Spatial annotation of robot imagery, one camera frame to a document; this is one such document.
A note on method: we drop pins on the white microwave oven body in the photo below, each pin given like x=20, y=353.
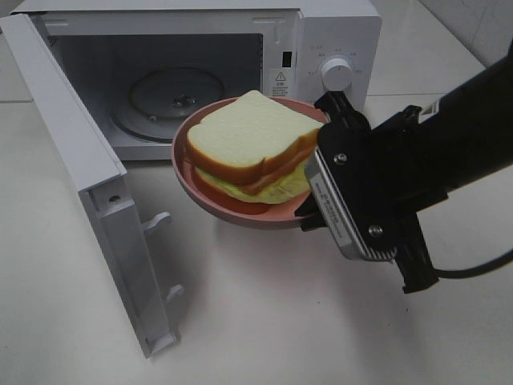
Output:
x=274, y=47

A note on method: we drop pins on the white upper microwave knob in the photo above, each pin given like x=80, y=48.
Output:
x=336, y=74

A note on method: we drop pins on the pink plate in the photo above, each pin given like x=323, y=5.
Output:
x=257, y=216

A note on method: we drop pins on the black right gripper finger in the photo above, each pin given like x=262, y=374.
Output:
x=310, y=216
x=338, y=108

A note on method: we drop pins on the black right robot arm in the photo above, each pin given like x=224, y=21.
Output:
x=467, y=134

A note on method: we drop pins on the sandwich on plate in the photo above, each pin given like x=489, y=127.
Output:
x=252, y=150

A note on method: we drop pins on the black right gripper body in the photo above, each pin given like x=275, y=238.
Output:
x=384, y=183

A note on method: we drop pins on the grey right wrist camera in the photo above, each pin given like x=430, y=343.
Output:
x=337, y=216

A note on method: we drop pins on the glass microwave turntable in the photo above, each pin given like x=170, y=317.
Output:
x=155, y=105

